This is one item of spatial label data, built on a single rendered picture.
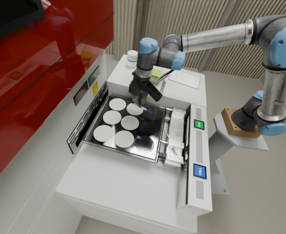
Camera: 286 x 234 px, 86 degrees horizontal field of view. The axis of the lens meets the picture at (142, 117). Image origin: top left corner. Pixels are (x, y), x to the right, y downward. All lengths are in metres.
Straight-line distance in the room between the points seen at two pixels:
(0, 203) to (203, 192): 0.64
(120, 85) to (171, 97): 0.32
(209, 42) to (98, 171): 0.76
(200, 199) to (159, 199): 0.19
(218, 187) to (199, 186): 1.20
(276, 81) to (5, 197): 0.96
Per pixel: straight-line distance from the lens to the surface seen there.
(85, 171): 0.82
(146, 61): 0.66
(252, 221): 2.02
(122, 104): 0.93
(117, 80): 1.00
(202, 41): 0.77
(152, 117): 0.89
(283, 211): 2.29
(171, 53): 0.66
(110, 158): 0.83
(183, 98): 0.97
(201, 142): 0.82
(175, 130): 0.90
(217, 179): 1.93
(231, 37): 0.79
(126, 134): 0.80
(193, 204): 0.68
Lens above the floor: 1.58
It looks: 50 degrees down
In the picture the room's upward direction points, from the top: 12 degrees clockwise
